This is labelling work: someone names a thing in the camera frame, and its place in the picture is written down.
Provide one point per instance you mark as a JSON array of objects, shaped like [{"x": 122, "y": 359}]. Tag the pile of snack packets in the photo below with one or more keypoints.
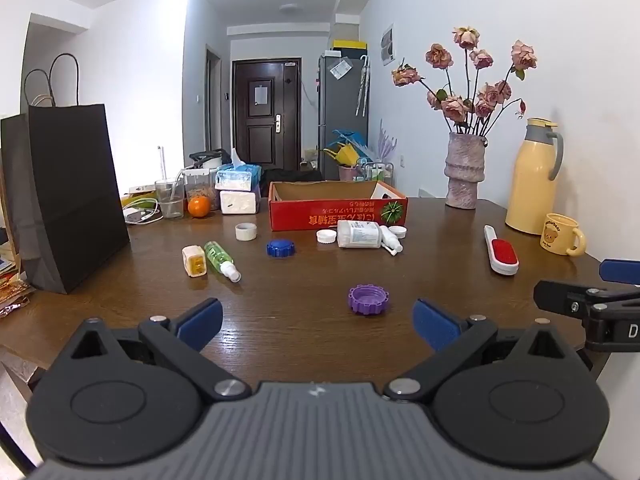
[{"x": 10, "y": 290}]

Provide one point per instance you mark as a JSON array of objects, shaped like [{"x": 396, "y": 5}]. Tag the paper sheet on door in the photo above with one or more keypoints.
[{"x": 261, "y": 95}]

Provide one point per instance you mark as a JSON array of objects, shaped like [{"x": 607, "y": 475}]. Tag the round ceiling light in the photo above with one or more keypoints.
[{"x": 290, "y": 8}]

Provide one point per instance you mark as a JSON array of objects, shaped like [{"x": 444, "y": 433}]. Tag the thin white rod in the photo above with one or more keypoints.
[{"x": 160, "y": 162}]

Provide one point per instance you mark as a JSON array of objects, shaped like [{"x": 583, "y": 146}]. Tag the white plastic jar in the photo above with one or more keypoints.
[{"x": 357, "y": 234}]

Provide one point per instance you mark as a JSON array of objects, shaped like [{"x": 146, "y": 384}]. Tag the purple bottle cap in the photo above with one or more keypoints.
[{"x": 369, "y": 305}]

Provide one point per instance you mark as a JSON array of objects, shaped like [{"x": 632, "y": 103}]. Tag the green spray bottle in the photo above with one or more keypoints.
[{"x": 216, "y": 255}]

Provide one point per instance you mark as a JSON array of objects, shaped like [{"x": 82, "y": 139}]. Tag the black paper bag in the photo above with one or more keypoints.
[{"x": 65, "y": 185}]

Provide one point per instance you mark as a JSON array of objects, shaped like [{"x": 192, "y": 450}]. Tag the purple decorative plant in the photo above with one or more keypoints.
[{"x": 387, "y": 145}]

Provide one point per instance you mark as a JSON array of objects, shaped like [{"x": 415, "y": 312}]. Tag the yellow thermos jug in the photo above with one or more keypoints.
[{"x": 530, "y": 185}]

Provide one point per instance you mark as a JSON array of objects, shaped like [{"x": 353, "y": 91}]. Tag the blue tissue pack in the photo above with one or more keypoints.
[{"x": 237, "y": 177}]

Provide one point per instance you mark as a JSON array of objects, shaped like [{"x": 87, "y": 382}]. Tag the dried pink roses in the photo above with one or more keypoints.
[{"x": 455, "y": 106}]

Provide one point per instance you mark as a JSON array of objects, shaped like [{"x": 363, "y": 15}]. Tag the pink bucket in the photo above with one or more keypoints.
[{"x": 347, "y": 172}]

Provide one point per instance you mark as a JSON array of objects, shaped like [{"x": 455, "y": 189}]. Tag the clear food container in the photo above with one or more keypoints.
[{"x": 200, "y": 190}]

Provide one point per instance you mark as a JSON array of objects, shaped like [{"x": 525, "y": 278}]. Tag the yellow mug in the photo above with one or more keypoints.
[{"x": 557, "y": 235}]

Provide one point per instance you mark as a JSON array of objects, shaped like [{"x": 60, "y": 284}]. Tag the orange fruit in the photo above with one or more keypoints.
[{"x": 199, "y": 207}]

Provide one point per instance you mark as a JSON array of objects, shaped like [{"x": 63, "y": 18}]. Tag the grey refrigerator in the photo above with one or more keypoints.
[{"x": 337, "y": 110}]

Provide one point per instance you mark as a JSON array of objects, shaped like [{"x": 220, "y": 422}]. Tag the dark brown door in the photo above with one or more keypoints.
[{"x": 265, "y": 130}]

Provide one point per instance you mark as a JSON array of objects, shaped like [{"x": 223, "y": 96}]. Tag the white hanging umbrella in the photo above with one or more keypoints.
[{"x": 363, "y": 87}]

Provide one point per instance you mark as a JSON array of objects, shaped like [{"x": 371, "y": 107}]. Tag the purple tissue pack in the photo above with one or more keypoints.
[{"x": 239, "y": 202}]

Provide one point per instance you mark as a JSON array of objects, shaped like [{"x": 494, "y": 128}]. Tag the white wall panel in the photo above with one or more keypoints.
[{"x": 387, "y": 45}]

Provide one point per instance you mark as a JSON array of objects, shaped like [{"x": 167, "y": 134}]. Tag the clear glass cup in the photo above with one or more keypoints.
[{"x": 170, "y": 205}]

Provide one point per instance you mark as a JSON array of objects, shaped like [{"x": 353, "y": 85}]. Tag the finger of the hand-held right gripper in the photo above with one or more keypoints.
[
  {"x": 560, "y": 299},
  {"x": 620, "y": 271}
]

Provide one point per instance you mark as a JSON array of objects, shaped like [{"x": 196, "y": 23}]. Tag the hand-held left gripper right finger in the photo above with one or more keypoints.
[{"x": 435, "y": 325}]

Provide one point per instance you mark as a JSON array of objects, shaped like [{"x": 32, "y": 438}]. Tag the red cardboard box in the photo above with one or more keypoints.
[{"x": 325, "y": 212}]

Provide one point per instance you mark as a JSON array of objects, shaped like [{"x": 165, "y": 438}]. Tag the yellow white charger block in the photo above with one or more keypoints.
[{"x": 194, "y": 262}]

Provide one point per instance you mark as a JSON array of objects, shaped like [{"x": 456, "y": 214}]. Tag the plastic sleeve on refrigerator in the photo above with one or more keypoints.
[{"x": 341, "y": 70}]

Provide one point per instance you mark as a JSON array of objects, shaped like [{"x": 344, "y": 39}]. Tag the white bottle cap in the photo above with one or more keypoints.
[
  {"x": 399, "y": 232},
  {"x": 326, "y": 236}
]

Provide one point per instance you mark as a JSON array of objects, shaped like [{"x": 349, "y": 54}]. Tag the yellow black box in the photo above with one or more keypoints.
[{"x": 350, "y": 44}]

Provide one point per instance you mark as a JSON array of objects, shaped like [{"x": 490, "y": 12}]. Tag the pink ceramic vase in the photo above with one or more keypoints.
[{"x": 465, "y": 170}]

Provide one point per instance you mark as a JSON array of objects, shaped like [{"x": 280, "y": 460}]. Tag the red white lint brush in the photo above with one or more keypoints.
[{"x": 502, "y": 252}]

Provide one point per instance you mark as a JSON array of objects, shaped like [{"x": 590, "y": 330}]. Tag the blue bottle cap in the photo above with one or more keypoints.
[{"x": 280, "y": 249}]

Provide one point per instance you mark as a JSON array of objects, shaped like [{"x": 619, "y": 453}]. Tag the small white spray bottle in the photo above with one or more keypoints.
[{"x": 391, "y": 241}]

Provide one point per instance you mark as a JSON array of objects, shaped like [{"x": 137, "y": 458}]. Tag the black white kitchen appliance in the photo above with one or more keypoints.
[{"x": 207, "y": 159}]

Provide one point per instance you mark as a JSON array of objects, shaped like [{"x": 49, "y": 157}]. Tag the white tape roll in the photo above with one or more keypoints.
[{"x": 246, "y": 234}]

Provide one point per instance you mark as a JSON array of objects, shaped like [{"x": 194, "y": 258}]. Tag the white power adapter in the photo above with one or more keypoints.
[{"x": 135, "y": 216}]

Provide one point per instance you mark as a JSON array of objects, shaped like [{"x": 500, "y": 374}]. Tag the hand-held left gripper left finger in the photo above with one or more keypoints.
[{"x": 200, "y": 322}]

